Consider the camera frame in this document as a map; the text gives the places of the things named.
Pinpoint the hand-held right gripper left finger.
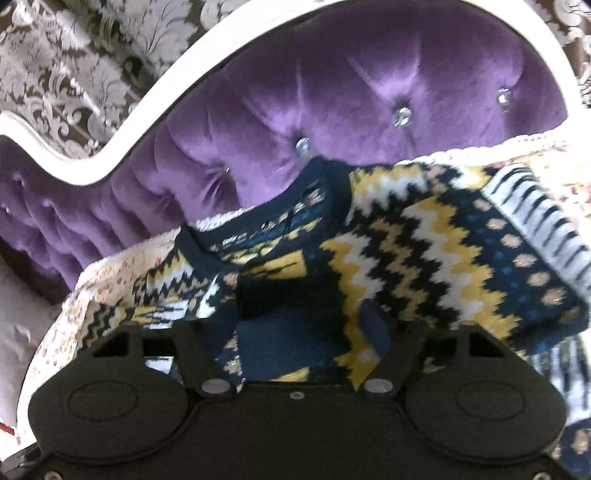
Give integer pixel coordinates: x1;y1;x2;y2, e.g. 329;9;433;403
91;316;244;400

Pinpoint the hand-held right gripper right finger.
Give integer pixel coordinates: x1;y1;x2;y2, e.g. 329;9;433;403
362;320;519;397

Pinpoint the zigzag patterned knit sweater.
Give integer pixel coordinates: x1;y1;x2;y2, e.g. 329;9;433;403
83;156;591;480

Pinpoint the floral bedspread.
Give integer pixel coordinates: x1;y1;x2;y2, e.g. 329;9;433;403
17;131;591;446

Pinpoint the purple tufted headboard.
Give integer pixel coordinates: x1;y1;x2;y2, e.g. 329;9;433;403
0;0;591;296

